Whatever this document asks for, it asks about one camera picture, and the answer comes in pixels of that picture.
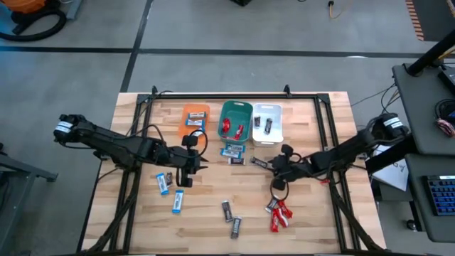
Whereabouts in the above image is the black left camera cable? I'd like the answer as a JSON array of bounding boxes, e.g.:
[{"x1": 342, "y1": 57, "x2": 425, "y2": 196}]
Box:
[{"x1": 187, "y1": 128, "x2": 209, "y2": 159}]

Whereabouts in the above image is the black support beam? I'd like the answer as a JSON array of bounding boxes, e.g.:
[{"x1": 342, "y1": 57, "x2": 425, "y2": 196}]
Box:
[{"x1": 365, "y1": 134, "x2": 417, "y2": 175}]

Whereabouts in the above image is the black right camera cable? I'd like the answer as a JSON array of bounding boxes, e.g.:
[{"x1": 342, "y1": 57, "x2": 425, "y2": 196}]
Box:
[{"x1": 269, "y1": 176, "x2": 290, "y2": 201}]

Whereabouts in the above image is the white paper sheet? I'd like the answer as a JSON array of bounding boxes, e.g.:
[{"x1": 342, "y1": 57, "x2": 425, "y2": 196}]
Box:
[{"x1": 370, "y1": 144, "x2": 410, "y2": 192}]

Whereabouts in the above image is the orange plastic basket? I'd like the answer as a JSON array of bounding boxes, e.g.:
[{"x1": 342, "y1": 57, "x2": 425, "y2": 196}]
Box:
[{"x1": 177, "y1": 102, "x2": 211, "y2": 146}]

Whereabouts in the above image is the black diagonal pole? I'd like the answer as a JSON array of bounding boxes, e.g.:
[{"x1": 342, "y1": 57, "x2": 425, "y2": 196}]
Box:
[{"x1": 406, "y1": 30, "x2": 455, "y2": 78}]

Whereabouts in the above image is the white plastic basket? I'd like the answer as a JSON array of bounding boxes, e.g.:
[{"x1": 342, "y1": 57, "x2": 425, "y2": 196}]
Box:
[{"x1": 251, "y1": 102, "x2": 285, "y2": 147}]

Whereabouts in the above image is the red wire bundle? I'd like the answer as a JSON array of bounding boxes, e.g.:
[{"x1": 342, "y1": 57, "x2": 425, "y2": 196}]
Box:
[{"x1": 436, "y1": 118, "x2": 455, "y2": 138}]

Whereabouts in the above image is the black aluminium table frame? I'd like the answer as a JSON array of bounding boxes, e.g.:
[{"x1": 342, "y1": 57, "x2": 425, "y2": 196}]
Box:
[{"x1": 80, "y1": 84, "x2": 383, "y2": 255}]

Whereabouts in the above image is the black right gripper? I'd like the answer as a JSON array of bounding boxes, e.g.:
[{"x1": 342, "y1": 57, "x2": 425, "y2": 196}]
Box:
[{"x1": 264, "y1": 143, "x2": 299, "y2": 191}]

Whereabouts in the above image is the black vacuum hose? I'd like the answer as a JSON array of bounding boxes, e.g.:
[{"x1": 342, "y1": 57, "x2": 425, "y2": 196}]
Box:
[{"x1": 0, "y1": 9, "x2": 68, "y2": 43}]

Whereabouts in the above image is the computer keyboard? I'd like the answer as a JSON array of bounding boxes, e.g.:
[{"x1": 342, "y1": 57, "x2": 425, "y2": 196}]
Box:
[{"x1": 422, "y1": 174, "x2": 455, "y2": 217}]

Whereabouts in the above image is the teal plastic basket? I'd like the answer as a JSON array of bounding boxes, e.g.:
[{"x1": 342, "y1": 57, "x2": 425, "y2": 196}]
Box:
[{"x1": 217, "y1": 100, "x2": 255, "y2": 144}]

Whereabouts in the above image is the black mat with orange stripes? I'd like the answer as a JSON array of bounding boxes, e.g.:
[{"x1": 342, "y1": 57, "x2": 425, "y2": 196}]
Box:
[{"x1": 405, "y1": 0, "x2": 455, "y2": 42}]

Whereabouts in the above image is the grey metal table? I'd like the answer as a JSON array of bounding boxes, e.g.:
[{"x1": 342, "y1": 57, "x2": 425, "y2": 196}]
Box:
[{"x1": 0, "y1": 142, "x2": 59, "y2": 255}]

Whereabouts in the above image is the yellow power cable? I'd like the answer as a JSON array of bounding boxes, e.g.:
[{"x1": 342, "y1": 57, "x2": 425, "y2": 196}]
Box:
[{"x1": 327, "y1": 0, "x2": 351, "y2": 20}]

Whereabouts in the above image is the dark grey desk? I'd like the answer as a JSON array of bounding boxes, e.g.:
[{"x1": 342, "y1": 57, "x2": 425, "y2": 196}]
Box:
[{"x1": 392, "y1": 63, "x2": 455, "y2": 156}]

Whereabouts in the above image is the black camera cable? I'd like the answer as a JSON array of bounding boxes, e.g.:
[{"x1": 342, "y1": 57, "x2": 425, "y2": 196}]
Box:
[
  {"x1": 269, "y1": 176, "x2": 290, "y2": 201},
  {"x1": 187, "y1": 128, "x2": 209, "y2": 159}
]

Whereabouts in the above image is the grey keyboard shelf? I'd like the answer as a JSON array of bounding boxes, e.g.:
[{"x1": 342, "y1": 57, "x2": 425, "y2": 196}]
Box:
[{"x1": 405, "y1": 154, "x2": 455, "y2": 243}]

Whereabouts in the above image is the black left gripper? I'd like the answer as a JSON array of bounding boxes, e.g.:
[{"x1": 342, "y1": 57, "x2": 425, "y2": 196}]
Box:
[{"x1": 173, "y1": 134, "x2": 210, "y2": 188}]

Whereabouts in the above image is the black coiled cable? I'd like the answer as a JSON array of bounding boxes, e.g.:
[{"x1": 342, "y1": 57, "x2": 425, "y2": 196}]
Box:
[{"x1": 434, "y1": 98, "x2": 455, "y2": 120}]

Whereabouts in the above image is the orange shop vacuum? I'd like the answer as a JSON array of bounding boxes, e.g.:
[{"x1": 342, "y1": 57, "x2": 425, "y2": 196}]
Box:
[{"x1": 0, "y1": 0, "x2": 49, "y2": 23}]

